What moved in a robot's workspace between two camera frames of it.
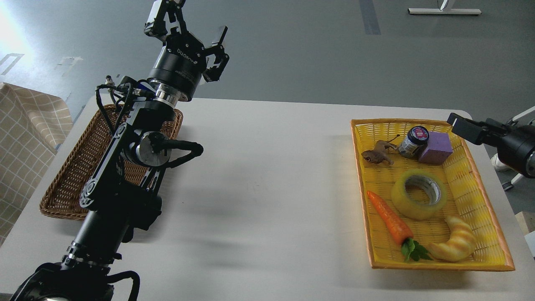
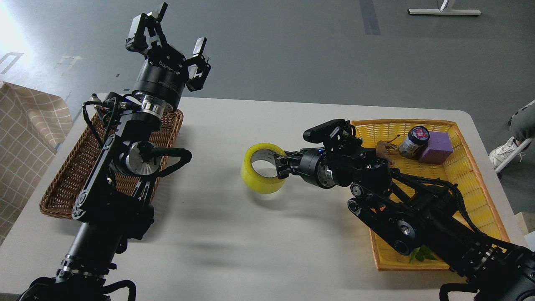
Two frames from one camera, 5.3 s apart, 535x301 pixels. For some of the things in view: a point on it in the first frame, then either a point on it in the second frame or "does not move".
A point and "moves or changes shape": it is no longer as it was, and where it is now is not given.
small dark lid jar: (415, 142) does not move
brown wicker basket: (62, 198) does not move
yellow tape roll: (431, 181) moves or changes shape
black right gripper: (516, 148) → (314, 165)
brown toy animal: (378, 155) does not move
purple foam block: (439, 149) does not move
